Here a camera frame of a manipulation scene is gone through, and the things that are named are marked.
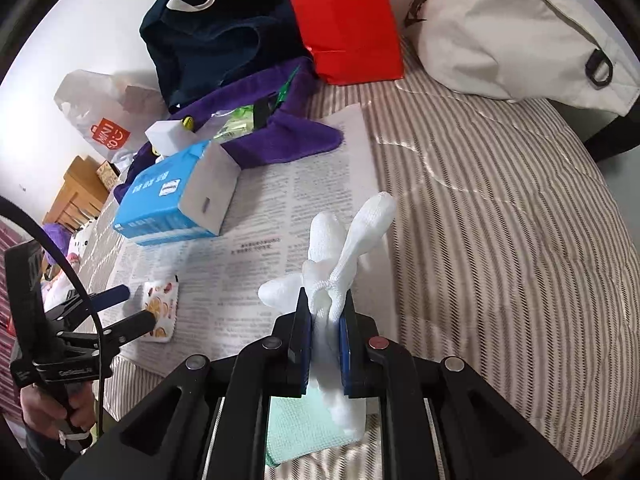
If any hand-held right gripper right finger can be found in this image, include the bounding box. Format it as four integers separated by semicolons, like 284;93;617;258
339;290;583;480

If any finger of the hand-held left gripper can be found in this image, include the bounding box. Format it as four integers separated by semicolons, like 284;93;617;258
45;284;132;318
65;309;157;346

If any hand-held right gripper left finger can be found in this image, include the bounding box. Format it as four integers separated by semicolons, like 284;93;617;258
60;287;313;480

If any fruit print snack packet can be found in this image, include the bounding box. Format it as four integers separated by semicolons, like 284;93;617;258
141;275;181;343

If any white knotted gauze cloth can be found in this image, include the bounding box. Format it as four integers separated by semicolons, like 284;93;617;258
257;191;398;441

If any person's left hand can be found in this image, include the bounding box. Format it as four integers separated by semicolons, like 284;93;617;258
20;385;96;442

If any white dotted pillow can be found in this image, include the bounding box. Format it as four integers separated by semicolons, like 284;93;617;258
75;216;103;257

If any red striped shirt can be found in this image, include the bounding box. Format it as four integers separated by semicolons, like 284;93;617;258
0;220;31;416

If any light green cloth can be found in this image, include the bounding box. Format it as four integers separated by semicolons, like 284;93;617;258
265;395;353;467

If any blue tissue pack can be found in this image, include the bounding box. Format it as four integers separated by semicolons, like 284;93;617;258
114;140;240;247

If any wooden bed headboard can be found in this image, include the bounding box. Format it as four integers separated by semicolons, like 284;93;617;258
42;155;121;233

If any newspaper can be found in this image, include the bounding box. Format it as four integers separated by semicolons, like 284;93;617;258
100;104;401;376

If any small white box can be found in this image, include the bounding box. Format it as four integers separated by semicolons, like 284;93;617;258
145;119;193;153

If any white plastic shopping bag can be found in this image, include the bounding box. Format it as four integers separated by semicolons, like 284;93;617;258
54;69;168;161

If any purple towel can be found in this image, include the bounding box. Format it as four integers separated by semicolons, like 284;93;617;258
125;57;345;171

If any translucent light green packet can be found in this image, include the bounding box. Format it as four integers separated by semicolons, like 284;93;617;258
212;105;255;142

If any navy tote bag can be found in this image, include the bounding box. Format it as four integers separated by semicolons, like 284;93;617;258
139;0;313;113

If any red paper bag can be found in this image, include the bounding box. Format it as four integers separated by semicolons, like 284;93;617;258
274;0;405;86

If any beige backpack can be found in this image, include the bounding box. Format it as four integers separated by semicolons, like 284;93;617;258
404;0;640;111

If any black cable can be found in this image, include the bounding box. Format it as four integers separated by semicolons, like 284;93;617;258
0;195;108;441

